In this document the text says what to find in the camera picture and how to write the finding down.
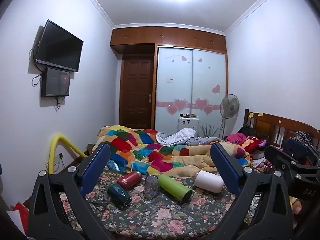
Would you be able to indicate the green insulated cup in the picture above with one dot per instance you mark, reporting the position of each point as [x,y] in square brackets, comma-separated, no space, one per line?
[173,187]

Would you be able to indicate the wooden overhead cabinet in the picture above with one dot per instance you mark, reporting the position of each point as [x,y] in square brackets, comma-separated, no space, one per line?
[170,36]

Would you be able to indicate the dark teal cup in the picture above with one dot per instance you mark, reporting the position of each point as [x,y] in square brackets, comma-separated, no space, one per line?
[119,194]

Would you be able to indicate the wooden bed headboard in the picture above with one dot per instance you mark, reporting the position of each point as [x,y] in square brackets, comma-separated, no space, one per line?
[272,125]

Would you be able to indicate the blue striped cloth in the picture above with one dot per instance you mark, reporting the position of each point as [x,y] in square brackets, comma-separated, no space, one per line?
[115,166]

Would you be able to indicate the wall socket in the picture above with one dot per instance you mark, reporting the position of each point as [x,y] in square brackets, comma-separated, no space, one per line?
[60,155]

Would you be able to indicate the yellow bent pipe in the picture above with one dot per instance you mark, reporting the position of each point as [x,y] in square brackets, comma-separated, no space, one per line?
[53,150]

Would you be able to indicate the white standing fan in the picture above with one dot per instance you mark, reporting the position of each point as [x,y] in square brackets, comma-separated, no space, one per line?
[229,106]

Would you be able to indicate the clear glass cup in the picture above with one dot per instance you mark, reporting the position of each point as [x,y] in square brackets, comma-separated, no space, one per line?
[151,186]

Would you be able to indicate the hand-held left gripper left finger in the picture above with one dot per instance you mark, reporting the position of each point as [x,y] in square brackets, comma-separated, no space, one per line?
[92,170]

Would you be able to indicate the dotted dark cloth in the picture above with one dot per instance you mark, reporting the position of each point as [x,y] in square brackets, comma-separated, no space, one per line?
[303,137]

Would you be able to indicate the white small cabinet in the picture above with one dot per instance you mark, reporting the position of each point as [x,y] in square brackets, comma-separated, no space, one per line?
[188,126]

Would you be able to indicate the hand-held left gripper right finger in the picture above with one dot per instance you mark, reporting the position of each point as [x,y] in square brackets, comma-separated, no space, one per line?
[226,170]

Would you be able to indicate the grey blanket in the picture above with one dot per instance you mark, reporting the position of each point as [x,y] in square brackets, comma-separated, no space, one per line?
[180,136]

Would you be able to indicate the white cup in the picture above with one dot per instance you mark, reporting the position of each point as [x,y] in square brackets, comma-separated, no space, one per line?
[208,182]

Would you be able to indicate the person's right hand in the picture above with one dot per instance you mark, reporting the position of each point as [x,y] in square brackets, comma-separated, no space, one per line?
[297,207]

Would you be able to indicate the red insulated cup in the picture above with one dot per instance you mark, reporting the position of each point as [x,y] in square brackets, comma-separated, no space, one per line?
[128,180]

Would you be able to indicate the red plush toy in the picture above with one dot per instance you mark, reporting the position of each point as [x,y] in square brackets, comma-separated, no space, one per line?
[252,142]

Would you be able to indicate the frosted sliding wardrobe doors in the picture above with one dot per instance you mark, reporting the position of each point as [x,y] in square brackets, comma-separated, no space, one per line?
[190,85]

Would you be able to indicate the black wall television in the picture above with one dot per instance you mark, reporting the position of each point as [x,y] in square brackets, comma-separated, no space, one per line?
[60,46]

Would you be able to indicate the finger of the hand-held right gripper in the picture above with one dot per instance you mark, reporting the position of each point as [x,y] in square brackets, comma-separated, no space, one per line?
[295,146]
[277,158]

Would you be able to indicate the dried twigs bundle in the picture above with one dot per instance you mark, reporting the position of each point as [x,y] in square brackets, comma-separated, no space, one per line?
[210,130]

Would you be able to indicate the pink clothing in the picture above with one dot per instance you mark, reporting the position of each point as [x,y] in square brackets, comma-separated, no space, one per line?
[236,138]

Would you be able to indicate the colourful patchwork quilt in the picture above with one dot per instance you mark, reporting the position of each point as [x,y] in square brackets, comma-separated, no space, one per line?
[160,152]

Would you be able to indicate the small black wall monitor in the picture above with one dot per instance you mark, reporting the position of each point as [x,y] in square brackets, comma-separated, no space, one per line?
[55,82]

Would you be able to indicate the black bag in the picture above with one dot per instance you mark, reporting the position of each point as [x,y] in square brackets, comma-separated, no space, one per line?
[247,130]

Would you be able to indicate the brown wooden door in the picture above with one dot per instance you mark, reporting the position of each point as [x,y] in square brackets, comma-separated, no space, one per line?
[136,92]

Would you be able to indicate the red box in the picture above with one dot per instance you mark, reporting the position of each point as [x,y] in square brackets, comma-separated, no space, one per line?
[21,213]

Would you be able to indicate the floral bed sheet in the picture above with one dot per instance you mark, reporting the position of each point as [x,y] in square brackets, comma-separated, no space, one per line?
[160,217]

